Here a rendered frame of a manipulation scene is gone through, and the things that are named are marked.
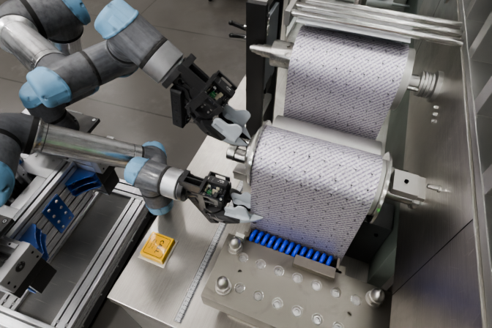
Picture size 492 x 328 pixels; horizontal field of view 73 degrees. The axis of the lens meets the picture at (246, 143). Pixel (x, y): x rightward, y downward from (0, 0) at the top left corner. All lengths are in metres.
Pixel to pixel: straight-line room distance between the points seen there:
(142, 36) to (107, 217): 1.44
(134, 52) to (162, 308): 0.63
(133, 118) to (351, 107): 2.12
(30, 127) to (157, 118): 1.81
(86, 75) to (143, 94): 2.21
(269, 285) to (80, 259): 1.25
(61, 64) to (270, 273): 0.62
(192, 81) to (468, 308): 0.52
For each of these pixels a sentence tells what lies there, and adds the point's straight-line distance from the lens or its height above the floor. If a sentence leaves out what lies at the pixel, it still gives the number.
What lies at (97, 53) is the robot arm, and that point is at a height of 1.44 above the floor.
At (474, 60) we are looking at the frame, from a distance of 0.73.
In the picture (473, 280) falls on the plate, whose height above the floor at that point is 1.43.
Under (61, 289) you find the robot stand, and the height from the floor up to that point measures 0.21.
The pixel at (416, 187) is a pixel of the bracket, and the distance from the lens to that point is 0.69.
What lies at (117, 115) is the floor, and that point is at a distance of 2.79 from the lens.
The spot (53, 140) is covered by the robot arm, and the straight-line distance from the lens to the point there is 0.94.
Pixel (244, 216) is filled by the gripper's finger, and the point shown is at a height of 1.11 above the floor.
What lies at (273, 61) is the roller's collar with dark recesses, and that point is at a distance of 0.83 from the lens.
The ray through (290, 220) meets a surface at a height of 1.12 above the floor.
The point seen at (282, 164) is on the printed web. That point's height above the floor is 1.29.
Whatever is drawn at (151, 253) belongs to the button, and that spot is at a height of 0.92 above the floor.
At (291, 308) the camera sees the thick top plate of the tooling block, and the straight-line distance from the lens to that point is 0.81.
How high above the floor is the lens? 1.80
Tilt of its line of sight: 49 degrees down
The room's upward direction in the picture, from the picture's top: straight up
